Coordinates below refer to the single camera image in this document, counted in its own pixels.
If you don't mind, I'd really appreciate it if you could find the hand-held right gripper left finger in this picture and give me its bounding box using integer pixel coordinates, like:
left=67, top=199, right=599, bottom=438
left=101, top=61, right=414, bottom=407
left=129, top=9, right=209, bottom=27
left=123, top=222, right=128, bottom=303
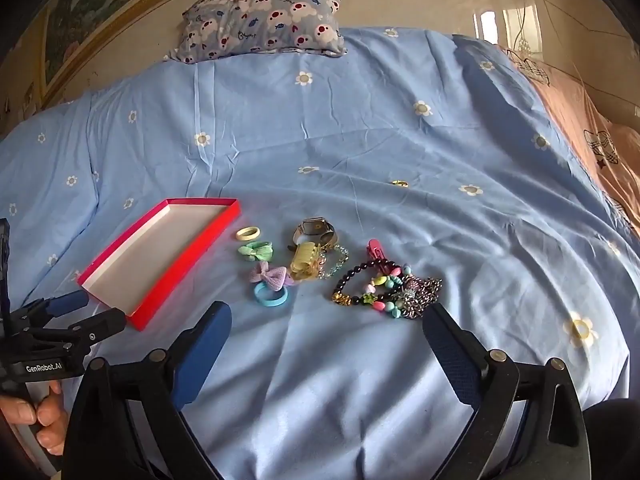
left=61, top=301, right=233, bottom=480

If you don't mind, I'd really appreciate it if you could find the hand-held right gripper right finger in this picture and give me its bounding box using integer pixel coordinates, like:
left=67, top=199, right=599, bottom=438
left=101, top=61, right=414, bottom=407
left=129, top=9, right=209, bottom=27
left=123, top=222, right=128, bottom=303
left=422, top=302, right=591, bottom=480

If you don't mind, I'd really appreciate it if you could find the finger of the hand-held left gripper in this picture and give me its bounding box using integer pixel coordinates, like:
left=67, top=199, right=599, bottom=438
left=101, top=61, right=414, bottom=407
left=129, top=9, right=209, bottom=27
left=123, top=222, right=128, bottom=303
left=12, top=290, right=91, bottom=328
left=30, top=307, right=127, bottom=361

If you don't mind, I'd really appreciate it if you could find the silver chain bracelet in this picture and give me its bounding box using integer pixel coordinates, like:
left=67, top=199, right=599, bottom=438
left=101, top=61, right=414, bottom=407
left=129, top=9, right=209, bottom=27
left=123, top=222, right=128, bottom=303
left=395, top=275, right=445, bottom=321

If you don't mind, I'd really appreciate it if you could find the red shallow box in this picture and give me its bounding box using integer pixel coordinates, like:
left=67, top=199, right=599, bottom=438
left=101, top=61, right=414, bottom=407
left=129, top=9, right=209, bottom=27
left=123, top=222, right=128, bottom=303
left=76, top=198, right=241, bottom=332

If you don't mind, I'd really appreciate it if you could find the colourful bead bracelet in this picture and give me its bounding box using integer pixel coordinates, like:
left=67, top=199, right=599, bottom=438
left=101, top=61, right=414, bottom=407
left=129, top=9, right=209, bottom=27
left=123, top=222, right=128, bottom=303
left=362, top=262, right=418, bottom=321

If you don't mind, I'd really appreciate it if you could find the purple bow hair tie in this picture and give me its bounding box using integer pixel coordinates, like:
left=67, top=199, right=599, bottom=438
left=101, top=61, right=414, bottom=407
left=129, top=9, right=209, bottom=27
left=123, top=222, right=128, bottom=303
left=250, top=261, right=296, bottom=291

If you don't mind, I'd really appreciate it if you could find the green bow hair tie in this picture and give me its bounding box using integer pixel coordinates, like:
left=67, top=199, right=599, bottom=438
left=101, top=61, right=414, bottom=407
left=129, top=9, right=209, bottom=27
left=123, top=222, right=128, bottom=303
left=237, top=241, right=275, bottom=262

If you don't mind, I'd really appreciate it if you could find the black bead bracelet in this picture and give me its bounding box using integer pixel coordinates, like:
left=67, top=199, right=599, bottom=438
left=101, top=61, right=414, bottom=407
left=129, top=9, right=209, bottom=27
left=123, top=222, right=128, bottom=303
left=330, top=258, right=401, bottom=308

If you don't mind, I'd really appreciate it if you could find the yellow hair claw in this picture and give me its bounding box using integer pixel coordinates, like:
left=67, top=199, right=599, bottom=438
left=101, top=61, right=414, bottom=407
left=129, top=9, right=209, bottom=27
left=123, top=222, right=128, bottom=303
left=287, top=241, right=322, bottom=281

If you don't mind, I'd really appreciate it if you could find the clear crystal bracelet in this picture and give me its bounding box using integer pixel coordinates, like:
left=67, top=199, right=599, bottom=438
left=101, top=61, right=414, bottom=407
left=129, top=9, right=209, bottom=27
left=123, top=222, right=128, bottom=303
left=317, top=244, right=351, bottom=280

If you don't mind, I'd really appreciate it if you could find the gold wrist watch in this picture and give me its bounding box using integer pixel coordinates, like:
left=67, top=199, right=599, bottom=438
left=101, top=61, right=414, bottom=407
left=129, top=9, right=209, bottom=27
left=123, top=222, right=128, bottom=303
left=292, top=216, right=340, bottom=251

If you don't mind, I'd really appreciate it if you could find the person's left hand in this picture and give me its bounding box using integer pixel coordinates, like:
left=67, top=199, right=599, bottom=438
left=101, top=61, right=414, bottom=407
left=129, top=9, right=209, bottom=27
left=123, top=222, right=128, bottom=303
left=0, top=379, right=69, bottom=457

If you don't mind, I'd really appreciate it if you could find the blue flowered bed sheet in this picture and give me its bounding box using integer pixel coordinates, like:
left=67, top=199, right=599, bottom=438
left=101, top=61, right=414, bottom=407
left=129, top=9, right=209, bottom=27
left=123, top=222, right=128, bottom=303
left=0, top=27, right=633, bottom=480

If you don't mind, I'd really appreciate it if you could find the patterned blue pillow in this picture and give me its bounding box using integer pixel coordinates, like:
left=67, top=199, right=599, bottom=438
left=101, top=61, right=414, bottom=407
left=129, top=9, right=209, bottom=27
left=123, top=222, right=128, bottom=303
left=162, top=0, right=348, bottom=66

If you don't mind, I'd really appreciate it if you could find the blue hair tie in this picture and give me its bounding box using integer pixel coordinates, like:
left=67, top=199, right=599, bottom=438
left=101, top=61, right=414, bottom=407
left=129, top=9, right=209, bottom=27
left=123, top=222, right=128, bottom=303
left=254, top=281, right=291, bottom=308

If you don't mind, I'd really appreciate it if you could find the framed wall picture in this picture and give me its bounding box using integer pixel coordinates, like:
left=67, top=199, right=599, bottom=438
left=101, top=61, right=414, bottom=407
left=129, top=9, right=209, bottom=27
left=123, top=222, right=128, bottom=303
left=0, top=0, right=261, bottom=126

